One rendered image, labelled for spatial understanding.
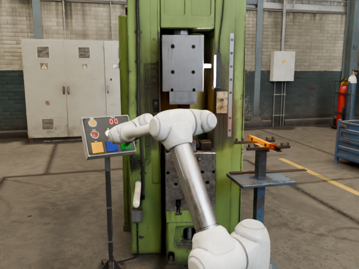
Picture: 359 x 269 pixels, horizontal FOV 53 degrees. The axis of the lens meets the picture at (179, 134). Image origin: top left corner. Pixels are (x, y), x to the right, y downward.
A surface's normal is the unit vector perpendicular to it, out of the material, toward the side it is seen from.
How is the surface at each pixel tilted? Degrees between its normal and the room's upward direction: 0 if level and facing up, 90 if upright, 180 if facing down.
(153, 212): 90
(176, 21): 90
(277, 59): 90
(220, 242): 55
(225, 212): 90
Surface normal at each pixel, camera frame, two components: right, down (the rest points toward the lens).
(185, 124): 0.54, -0.29
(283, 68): 0.25, 0.18
